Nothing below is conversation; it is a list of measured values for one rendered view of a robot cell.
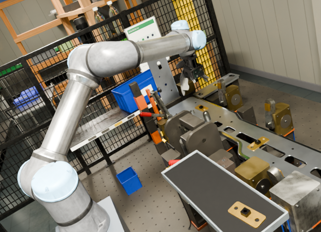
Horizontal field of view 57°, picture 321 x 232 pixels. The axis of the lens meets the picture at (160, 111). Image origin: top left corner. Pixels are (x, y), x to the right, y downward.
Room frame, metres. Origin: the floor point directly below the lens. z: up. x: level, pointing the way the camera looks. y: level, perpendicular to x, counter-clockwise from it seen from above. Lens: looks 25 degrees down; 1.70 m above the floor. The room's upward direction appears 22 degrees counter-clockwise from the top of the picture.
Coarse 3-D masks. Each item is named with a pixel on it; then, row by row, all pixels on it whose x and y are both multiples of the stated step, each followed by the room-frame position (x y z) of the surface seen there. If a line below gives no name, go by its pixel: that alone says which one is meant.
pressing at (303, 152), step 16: (192, 96) 1.57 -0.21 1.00; (176, 112) 1.45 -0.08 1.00; (192, 112) 1.38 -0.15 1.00; (224, 112) 1.25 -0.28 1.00; (224, 128) 1.12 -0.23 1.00; (240, 128) 1.07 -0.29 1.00; (256, 128) 1.02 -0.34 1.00; (240, 144) 0.96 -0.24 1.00; (272, 144) 0.89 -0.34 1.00; (288, 144) 0.85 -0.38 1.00; (272, 160) 0.81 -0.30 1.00; (304, 160) 0.75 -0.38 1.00; (320, 160) 0.72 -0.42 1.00
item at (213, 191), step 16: (192, 160) 0.76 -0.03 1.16; (208, 160) 0.73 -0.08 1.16; (176, 176) 0.72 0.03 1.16; (192, 176) 0.69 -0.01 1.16; (208, 176) 0.66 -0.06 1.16; (224, 176) 0.64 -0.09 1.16; (192, 192) 0.63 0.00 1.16; (208, 192) 0.60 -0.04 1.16; (224, 192) 0.58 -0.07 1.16; (240, 192) 0.56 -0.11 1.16; (208, 208) 0.55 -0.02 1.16; (224, 208) 0.53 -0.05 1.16; (256, 208) 0.50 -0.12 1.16; (272, 208) 0.48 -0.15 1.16; (224, 224) 0.49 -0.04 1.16; (240, 224) 0.47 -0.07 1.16
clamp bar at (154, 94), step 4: (152, 92) 1.31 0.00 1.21; (156, 92) 1.30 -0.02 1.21; (160, 92) 1.32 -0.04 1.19; (152, 96) 1.31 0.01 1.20; (156, 96) 1.30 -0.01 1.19; (156, 100) 1.30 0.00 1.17; (160, 100) 1.30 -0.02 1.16; (160, 104) 1.30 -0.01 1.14; (160, 108) 1.32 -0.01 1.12; (164, 108) 1.31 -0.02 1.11; (164, 112) 1.30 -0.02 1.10; (168, 112) 1.31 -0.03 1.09
